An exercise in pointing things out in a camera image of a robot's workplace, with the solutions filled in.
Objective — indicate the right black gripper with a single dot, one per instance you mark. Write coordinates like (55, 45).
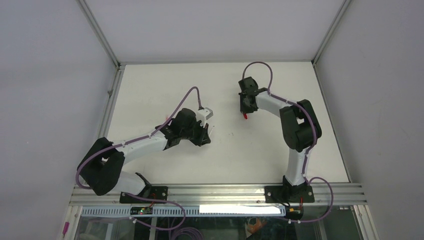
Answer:
(243, 109)

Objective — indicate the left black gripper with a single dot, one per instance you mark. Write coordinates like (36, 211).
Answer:
(203, 138)

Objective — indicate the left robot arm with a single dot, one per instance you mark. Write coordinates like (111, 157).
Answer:
(102, 166)

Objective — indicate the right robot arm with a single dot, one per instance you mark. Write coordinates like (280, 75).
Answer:
(300, 129)

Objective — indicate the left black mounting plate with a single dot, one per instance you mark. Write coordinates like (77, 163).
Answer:
(156, 194)

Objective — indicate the black mounting plate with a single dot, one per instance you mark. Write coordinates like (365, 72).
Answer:
(283, 194)
(156, 194)

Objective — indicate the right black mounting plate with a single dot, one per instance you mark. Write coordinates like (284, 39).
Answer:
(283, 194)

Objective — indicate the orange object under table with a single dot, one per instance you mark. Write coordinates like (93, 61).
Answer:
(254, 224)

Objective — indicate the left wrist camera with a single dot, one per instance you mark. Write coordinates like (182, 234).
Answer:
(203, 115)

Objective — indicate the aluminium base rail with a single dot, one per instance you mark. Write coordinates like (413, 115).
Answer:
(342, 194)

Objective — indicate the white slotted cable duct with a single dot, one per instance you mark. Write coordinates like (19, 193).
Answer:
(188, 211)

